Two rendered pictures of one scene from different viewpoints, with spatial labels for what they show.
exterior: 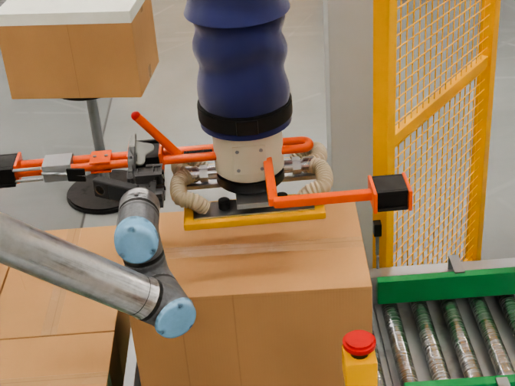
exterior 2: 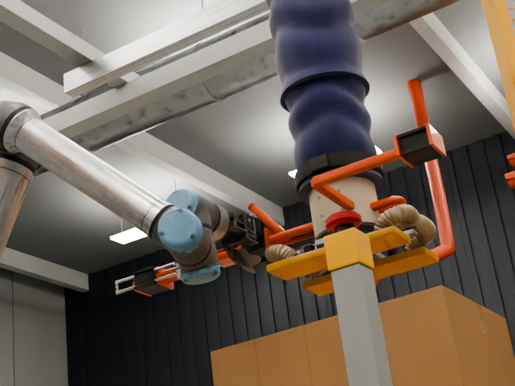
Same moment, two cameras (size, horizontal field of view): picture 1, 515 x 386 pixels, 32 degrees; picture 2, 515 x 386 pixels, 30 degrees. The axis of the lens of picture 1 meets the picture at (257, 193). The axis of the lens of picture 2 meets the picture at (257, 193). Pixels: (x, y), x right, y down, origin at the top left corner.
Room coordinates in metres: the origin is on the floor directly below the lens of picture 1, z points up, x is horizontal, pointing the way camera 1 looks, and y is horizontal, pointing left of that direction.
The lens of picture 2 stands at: (-0.12, -0.87, 0.37)
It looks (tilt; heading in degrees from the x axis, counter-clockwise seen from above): 24 degrees up; 28
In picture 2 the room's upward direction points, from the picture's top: 7 degrees counter-clockwise
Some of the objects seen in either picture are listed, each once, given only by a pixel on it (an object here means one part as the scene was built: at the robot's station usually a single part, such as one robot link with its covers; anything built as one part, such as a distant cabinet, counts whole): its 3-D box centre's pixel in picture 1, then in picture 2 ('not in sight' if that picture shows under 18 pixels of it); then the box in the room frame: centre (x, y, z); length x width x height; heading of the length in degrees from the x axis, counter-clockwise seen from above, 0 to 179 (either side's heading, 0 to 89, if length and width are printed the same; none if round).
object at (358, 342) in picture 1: (359, 345); (344, 226); (1.46, -0.19, 1.02); 0.07 x 0.07 x 0.04
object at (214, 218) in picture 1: (253, 205); (336, 248); (1.86, 0.01, 1.14); 0.34 x 0.10 x 0.05; 91
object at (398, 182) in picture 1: (389, 192); (419, 145); (1.70, -0.29, 1.24); 0.09 x 0.08 x 0.05; 1
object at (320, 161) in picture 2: (244, 106); (339, 177); (1.95, 0.01, 1.36); 0.23 x 0.23 x 0.04
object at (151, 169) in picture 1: (144, 189); (231, 230); (1.79, 0.26, 1.24); 0.12 x 0.09 x 0.08; 1
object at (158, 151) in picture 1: (146, 158); (260, 246); (1.95, 0.26, 1.24); 0.10 x 0.08 x 0.06; 1
